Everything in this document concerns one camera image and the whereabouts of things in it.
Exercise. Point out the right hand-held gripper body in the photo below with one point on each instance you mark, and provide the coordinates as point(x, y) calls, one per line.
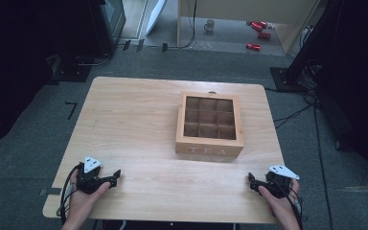
point(278, 183)

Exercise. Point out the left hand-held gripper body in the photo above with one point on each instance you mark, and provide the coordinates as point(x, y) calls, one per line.
point(88, 180)

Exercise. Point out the person's right hand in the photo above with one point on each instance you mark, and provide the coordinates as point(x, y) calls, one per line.
point(281, 206)

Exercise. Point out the person's left hand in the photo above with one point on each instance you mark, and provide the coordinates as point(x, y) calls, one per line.
point(82, 202)

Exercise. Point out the wooden tea box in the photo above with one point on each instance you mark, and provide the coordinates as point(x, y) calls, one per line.
point(209, 140)

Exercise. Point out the black metal stand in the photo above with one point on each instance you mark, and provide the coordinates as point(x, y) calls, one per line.
point(303, 57)

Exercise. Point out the red can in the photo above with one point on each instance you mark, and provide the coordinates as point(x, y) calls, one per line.
point(258, 25)
point(253, 47)
point(264, 35)

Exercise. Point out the dark curtain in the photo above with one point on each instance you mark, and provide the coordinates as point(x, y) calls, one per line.
point(12, 64)
point(361, 80)

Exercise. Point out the black tape strip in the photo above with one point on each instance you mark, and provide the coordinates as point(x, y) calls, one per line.
point(164, 47)

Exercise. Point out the black monitor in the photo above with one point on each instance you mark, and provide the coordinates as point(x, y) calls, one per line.
point(110, 22)

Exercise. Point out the grey mug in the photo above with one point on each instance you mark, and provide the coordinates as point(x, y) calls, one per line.
point(209, 25)

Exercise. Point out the light wooden shelf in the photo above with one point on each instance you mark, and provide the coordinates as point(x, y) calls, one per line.
point(297, 22)

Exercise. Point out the white board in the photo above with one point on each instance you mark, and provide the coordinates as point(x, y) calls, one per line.
point(155, 16)

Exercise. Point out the black stand base plate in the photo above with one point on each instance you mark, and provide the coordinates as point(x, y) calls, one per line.
point(72, 73)

